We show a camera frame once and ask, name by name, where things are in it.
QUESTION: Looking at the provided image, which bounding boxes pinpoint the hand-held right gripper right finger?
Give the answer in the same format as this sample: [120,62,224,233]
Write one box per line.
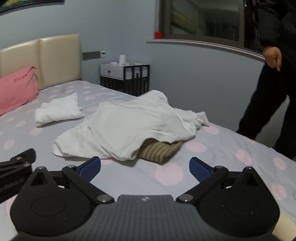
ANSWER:
[176,157,264,204]

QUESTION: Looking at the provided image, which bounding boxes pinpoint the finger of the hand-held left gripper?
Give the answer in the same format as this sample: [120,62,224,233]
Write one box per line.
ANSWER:
[0,148,37,175]

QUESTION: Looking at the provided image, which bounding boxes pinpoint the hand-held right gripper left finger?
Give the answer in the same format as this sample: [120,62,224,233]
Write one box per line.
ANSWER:
[30,156,115,204]

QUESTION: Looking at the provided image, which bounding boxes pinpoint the white t-shirt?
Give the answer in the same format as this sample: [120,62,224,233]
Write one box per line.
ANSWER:
[52,90,210,161]

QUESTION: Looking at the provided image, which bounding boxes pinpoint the brown striped cloth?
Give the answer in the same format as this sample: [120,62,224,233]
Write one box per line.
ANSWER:
[138,138,184,164]

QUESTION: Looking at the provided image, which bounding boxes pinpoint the folded white cloth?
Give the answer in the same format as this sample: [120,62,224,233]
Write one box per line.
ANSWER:
[34,92,85,127]

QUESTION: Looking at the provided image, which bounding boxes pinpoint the pink pillow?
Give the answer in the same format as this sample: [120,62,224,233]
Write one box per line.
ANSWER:
[0,66,39,116]

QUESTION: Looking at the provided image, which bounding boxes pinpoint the black and white nightstand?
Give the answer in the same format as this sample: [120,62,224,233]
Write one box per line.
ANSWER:
[100,62,151,96]

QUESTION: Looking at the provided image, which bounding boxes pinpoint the beige padded headboard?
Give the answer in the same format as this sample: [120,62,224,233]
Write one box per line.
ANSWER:
[0,34,82,91]

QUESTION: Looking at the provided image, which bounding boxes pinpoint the white window sill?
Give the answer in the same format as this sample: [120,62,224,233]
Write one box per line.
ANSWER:
[146,38,266,61]

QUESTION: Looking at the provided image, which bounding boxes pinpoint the dark framed window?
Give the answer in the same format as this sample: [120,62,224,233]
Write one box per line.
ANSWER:
[159,0,245,42]

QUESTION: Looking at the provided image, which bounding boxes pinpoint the grey wall switch panel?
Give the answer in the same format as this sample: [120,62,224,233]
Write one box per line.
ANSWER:
[83,50,107,60]

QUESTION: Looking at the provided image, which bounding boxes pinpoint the framed wall picture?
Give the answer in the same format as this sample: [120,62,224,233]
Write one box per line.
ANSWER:
[0,0,65,15]

